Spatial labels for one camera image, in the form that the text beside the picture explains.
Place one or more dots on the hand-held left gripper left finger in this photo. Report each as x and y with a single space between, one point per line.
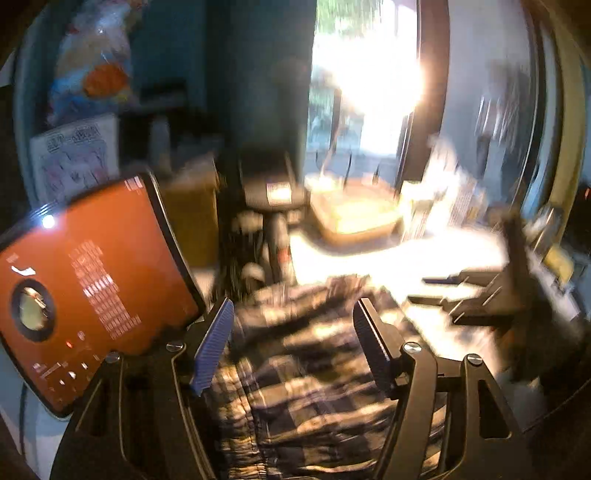
212 346

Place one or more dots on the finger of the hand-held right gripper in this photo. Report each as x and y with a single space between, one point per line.
429 301
443 279

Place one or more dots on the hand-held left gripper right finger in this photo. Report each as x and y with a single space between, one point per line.
374 346

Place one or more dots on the plaid pants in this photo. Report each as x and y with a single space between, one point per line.
314 392

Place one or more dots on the green white carton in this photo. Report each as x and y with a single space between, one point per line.
418 210

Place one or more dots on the brown box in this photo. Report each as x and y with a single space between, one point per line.
189 221

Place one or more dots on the orange screen tablet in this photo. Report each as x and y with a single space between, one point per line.
92 286

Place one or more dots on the black device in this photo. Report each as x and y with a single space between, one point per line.
272 184

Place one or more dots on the white printed poster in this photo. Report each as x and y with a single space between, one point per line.
74 157

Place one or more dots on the colourful snack bag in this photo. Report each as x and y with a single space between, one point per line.
92 69

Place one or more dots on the yellow curved frame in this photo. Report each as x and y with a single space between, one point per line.
561 147

